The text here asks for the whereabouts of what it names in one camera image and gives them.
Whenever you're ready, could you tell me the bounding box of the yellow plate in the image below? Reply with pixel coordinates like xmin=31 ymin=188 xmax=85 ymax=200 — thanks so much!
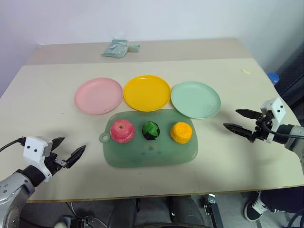
xmin=123 ymin=75 xmax=172 ymax=113

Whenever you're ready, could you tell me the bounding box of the small electronic box with cables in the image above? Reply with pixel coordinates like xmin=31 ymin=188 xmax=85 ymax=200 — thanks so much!
xmin=70 ymin=215 xmax=93 ymax=228

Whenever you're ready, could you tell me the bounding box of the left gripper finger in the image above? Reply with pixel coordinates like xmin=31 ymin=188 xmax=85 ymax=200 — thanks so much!
xmin=51 ymin=136 xmax=66 ymax=152
xmin=63 ymin=144 xmax=87 ymax=169

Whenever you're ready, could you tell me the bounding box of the black and white sneaker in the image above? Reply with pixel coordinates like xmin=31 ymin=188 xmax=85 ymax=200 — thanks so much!
xmin=244 ymin=190 xmax=269 ymax=222

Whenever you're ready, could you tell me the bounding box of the translucent green cutting board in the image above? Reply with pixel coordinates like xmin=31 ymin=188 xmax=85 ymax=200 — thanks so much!
xmin=99 ymin=108 xmax=199 ymax=168

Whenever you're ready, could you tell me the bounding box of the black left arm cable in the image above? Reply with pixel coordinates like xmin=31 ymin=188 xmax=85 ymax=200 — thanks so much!
xmin=0 ymin=138 xmax=27 ymax=153

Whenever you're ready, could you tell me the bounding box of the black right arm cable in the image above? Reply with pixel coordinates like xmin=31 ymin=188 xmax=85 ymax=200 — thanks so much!
xmin=263 ymin=118 xmax=304 ymax=139

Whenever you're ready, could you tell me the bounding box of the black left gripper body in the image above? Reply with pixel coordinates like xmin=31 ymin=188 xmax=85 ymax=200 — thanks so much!
xmin=44 ymin=152 xmax=68 ymax=177

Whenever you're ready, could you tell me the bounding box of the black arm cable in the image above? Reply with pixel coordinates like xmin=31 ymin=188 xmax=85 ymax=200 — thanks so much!
xmin=0 ymin=138 xmax=27 ymax=153
xmin=263 ymin=118 xmax=304 ymax=139

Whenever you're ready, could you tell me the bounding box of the dark rounded shape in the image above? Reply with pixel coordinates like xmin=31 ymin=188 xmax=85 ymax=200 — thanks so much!
xmin=170 ymin=195 xmax=210 ymax=228

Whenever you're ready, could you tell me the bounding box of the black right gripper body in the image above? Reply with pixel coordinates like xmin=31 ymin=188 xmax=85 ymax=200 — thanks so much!
xmin=249 ymin=114 xmax=274 ymax=143

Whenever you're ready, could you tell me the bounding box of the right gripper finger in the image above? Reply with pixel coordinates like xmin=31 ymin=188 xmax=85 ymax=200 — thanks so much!
xmin=223 ymin=123 xmax=256 ymax=143
xmin=235 ymin=108 xmax=262 ymax=121

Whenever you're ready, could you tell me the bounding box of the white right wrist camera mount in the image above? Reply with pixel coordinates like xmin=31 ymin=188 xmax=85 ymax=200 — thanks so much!
xmin=260 ymin=97 xmax=286 ymax=143

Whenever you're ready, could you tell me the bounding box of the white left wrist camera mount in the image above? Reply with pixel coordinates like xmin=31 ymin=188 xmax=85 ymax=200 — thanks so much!
xmin=23 ymin=136 xmax=54 ymax=183

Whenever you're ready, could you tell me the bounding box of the metal table clamp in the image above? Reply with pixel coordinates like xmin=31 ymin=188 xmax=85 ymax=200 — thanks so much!
xmin=203 ymin=193 xmax=224 ymax=228

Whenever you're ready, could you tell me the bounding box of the pink plate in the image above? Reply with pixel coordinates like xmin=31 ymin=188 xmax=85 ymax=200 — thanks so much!
xmin=74 ymin=77 xmax=124 ymax=116

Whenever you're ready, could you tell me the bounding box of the blue round lid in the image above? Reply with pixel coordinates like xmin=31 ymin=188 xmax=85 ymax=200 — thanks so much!
xmin=266 ymin=72 xmax=281 ymax=85

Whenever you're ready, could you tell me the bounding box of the orange fruit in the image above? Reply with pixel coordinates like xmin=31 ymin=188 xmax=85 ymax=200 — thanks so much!
xmin=170 ymin=121 xmax=193 ymax=144

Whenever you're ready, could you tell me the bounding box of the green toy vegetable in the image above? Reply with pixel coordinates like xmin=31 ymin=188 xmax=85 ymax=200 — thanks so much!
xmin=142 ymin=121 xmax=161 ymax=141

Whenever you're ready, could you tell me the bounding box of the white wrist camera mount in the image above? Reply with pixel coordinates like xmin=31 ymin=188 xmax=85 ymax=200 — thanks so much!
xmin=23 ymin=136 xmax=54 ymax=183
xmin=260 ymin=97 xmax=286 ymax=143

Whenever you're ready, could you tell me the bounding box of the light green plate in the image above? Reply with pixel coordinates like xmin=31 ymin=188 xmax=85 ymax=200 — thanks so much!
xmin=171 ymin=81 xmax=222 ymax=119

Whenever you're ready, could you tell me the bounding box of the black woven-pattern panel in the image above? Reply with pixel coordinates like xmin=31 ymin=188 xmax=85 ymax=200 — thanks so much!
xmin=276 ymin=44 xmax=304 ymax=97

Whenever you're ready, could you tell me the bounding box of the red apple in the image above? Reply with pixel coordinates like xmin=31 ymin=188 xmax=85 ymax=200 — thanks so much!
xmin=110 ymin=118 xmax=136 ymax=144

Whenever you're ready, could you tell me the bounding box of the dark trouser leg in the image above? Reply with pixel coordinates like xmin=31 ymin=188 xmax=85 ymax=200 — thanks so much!
xmin=259 ymin=185 xmax=304 ymax=213

